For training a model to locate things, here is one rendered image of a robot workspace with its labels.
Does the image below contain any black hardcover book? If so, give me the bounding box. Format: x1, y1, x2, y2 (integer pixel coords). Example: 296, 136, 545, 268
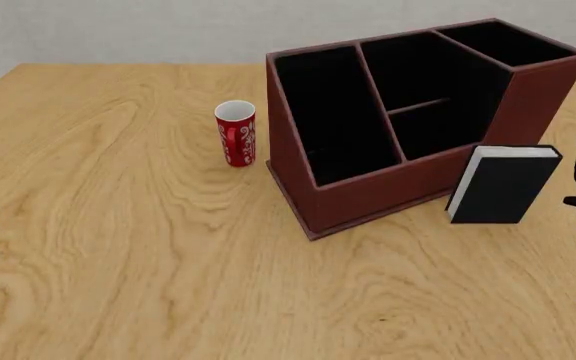
444, 144, 564, 225

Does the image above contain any red-brown desk caddy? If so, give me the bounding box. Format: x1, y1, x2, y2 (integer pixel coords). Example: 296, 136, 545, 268
265, 17, 576, 242

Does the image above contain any red mug with white pattern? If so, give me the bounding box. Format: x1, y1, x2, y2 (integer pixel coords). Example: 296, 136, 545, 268
213, 99, 257, 168

